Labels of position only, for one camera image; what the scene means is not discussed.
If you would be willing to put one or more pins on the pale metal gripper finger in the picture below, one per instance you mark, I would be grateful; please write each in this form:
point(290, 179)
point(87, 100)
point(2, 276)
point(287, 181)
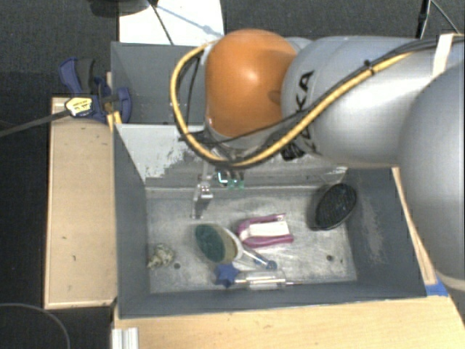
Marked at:
point(205, 191)
point(197, 207)

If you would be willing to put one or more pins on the green pad dish scrubber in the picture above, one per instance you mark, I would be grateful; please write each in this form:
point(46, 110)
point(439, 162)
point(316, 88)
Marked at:
point(214, 244)

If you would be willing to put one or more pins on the beige crumpled lump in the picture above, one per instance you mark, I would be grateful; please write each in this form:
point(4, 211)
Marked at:
point(161, 256)

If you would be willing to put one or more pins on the blue star-shaped knob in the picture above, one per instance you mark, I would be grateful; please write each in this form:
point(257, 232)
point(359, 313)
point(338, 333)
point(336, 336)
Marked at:
point(225, 275)

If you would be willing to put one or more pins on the clear plastic tube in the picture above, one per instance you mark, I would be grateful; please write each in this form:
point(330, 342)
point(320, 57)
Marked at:
point(261, 280)

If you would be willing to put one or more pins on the grey metal bin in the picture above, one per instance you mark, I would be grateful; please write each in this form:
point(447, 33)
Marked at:
point(276, 271)

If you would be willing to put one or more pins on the pale wood flat board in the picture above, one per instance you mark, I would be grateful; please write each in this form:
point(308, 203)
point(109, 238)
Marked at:
point(81, 209)

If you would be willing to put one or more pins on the black round lid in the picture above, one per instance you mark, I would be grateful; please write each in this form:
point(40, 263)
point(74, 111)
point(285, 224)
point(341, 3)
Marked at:
point(336, 205)

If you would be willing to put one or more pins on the black cylinder on white bracket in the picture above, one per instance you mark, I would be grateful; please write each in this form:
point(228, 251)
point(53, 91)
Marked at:
point(293, 152)

